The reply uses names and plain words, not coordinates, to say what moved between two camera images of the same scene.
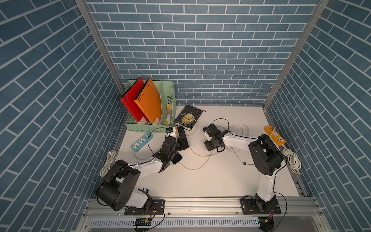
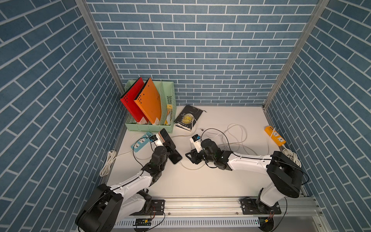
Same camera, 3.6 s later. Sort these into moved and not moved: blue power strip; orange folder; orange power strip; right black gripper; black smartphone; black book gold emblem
Moved: black smartphone; right black gripper
Not moved: blue power strip; black book gold emblem; orange power strip; orange folder
